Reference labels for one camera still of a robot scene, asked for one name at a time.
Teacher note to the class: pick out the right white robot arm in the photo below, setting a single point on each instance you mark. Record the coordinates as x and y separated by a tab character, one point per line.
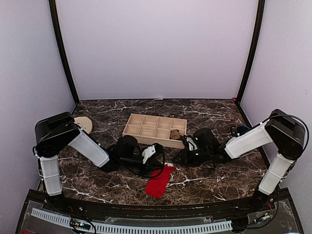
288	133

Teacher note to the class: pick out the wooden compartment tray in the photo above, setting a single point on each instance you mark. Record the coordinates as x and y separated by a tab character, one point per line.
152	129

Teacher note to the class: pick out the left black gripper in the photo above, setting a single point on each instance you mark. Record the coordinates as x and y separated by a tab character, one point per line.
152	164

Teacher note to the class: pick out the right black frame post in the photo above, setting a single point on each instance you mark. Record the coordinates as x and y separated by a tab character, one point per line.
252	50

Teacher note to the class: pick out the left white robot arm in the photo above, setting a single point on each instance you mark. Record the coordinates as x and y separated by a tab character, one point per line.
55	133

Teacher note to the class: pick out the round wooden plate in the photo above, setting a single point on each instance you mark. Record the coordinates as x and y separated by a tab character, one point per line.
85	123

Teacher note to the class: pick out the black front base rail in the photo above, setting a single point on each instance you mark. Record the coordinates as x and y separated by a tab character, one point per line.
239	210

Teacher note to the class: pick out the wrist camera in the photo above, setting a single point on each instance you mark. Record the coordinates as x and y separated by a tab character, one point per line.
127	146
202	142

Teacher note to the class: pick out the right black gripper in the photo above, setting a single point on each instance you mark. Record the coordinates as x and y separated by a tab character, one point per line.
185	160

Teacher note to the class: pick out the beige ribbed sock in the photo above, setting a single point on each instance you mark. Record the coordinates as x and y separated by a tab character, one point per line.
176	135

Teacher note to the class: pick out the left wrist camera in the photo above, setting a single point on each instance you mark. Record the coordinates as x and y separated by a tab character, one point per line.
127	146

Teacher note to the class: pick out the left black frame post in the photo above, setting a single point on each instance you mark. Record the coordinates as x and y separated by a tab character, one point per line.
61	50

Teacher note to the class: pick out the black frame post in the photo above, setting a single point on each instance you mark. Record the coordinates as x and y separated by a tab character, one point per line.
252	50
61	50

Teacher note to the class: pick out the blue enamel mug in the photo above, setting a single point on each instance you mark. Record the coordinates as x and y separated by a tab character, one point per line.
240	128

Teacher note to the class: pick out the white slotted cable duct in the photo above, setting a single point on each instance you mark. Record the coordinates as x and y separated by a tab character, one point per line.
133	228

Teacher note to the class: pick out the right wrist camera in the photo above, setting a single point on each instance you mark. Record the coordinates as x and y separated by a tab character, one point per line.
202	142

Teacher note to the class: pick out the left circuit board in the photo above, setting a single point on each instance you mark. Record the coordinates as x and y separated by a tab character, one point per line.
79	224

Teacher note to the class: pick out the red sock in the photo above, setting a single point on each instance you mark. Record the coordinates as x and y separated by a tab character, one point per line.
157	186

